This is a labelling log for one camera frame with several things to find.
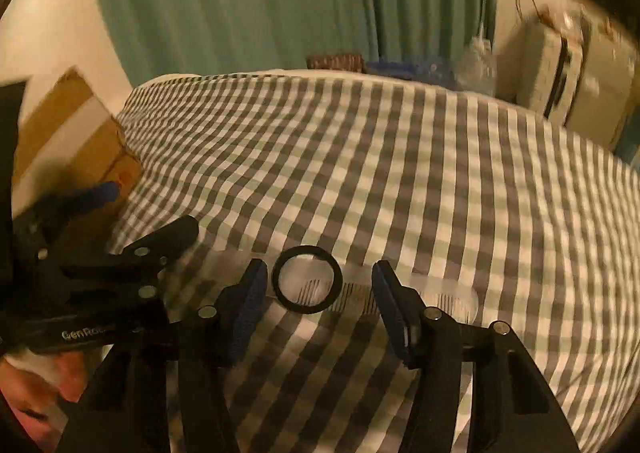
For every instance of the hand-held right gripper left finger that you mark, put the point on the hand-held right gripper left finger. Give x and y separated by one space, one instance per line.
245 313

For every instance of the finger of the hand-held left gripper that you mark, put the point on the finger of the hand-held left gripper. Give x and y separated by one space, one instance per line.
102 193
160 240

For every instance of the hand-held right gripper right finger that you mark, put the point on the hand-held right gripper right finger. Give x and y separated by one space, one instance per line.
395 313

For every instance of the brown cardboard box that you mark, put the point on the brown cardboard box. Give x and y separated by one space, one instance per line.
65 133

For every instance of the person's left hand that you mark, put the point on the person's left hand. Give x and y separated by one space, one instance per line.
35 383

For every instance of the grey white checked blanket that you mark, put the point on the grey white checked blanket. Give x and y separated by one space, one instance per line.
400 173

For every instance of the dark blue box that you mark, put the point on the dark blue box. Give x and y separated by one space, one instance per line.
400 68

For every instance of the brown patterned box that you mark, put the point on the brown patterned box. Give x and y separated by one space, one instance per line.
335 62

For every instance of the clear plastic bag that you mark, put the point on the clear plastic bag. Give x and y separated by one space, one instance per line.
475 65

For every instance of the white oil radiator heater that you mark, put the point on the white oil radiator heater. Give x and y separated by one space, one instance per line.
542 68

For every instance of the grey mini fridge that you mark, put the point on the grey mini fridge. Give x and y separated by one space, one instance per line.
607 88

